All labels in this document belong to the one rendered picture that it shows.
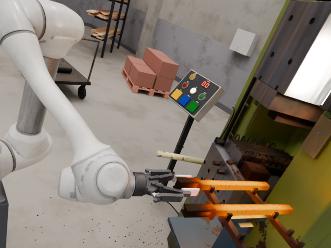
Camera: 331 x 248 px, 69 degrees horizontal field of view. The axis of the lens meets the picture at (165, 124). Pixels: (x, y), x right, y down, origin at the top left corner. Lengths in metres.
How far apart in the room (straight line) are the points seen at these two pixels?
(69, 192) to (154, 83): 4.11
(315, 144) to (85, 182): 0.95
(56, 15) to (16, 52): 0.20
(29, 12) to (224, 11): 5.31
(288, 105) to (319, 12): 0.42
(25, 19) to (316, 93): 1.19
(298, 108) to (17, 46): 1.21
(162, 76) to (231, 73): 1.63
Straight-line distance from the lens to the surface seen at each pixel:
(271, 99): 1.27
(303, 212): 1.24
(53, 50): 0.97
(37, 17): 0.88
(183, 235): 1.08
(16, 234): 1.93
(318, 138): 1.20
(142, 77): 4.58
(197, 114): 1.66
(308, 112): 1.42
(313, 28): 1.25
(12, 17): 0.84
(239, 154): 1.38
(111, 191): 0.52
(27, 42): 0.82
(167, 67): 4.65
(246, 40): 5.26
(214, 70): 5.77
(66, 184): 0.70
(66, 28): 0.95
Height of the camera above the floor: 1.53
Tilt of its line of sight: 24 degrees down
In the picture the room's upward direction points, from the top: 20 degrees clockwise
